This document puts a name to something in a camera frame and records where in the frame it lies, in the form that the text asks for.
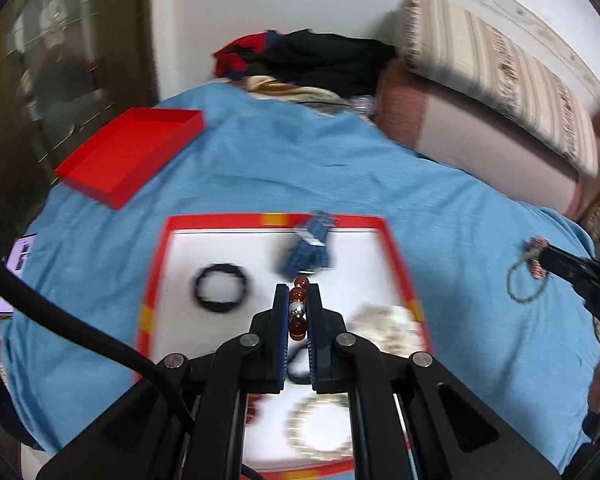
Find striped floral pillow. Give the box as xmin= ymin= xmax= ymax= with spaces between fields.
xmin=399 ymin=0 xmax=598 ymax=177

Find black scalloped hair tie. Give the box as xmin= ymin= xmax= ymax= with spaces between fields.
xmin=191 ymin=261 xmax=251 ymax=316

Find black cable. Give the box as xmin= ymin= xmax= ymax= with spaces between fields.
xmin=0 ymin=253 xmax=196 ymax=421

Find blue striped watch strap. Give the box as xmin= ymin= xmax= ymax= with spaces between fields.
xmin=278 ymin=210 xmax=339 ymax=279

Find blue bed blanket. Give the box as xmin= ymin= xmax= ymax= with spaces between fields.
xmin=23 ymin=84 xmax=600 ymax=468

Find red framed white tray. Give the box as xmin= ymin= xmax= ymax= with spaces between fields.
xmin=137 ymin=212 xmax=431 ymax=479

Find black red clothes pile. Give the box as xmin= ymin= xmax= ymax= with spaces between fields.
xmin=213 ymin=29 xmax=396 ymax=98

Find red box lid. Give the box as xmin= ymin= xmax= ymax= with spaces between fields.
xmin=56 ymin=107 xmax=204 ymax=210

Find pale green bead bracelet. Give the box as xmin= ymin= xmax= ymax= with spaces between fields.
xmin=506 ymin=249 xmax=549 ymax=305

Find pink bolster cushion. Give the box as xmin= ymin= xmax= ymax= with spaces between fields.
xmin=375 ymin=58 xmax=581 ymax=218

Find red plaid scrunchie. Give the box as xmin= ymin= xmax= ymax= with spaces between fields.
xmin=526 ymin=236 xmax=550 ymax=280

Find cream dotted scrunchie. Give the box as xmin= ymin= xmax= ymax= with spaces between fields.
xmin=346 ymin=304 xmax=427 ymax=358

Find smartphone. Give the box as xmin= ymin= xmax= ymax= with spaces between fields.
xmin=0 ymin=233 xmax=36 ymax=319

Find red dotted scrunchie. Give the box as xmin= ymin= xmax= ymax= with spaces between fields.
xmin=246 ymin=393 xmax=264 ymax=425

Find beige patterned scarf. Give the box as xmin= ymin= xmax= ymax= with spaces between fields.
xmin=239 ymin=75 xmax=376 ymax=119

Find red bead bracelet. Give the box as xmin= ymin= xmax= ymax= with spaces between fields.
xmin=287 ymin=274 xmax=311 ymax=344

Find white pearl bracelet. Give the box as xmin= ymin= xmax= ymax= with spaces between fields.
xmin=284 ymin=393 xmax=356 ymax=461

